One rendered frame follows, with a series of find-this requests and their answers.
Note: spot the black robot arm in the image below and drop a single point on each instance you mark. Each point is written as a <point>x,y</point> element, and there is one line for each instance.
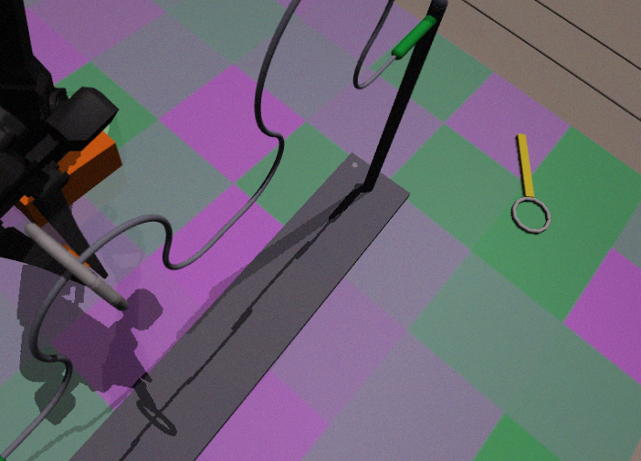
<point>27,93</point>

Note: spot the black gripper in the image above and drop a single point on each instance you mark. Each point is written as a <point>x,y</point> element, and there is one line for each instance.
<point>71,128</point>

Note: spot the grey hoop with orange handle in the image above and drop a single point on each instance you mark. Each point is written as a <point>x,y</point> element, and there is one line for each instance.
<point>67,257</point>

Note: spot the grey ring with yellow handle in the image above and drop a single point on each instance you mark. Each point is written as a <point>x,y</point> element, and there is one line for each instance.
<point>527,186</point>

